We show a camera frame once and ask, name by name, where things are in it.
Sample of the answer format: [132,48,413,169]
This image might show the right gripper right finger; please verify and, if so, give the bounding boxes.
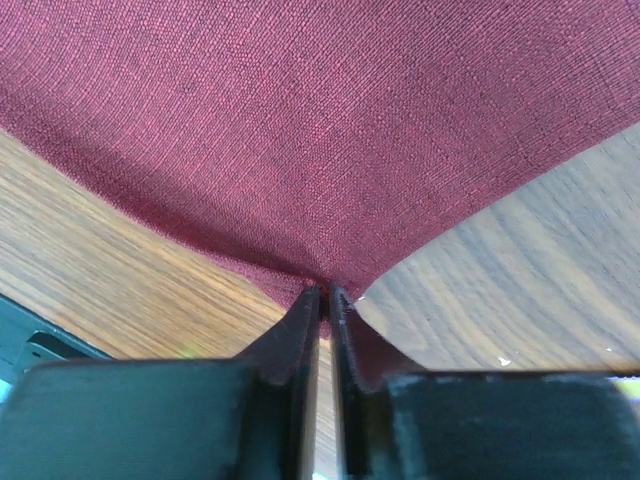
[327,286,639,479]

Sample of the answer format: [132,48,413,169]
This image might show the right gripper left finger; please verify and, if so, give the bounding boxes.
[1,287,321,479]

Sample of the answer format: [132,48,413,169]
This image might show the dark red cloth napkin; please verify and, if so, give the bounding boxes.
[1,1,639,306]

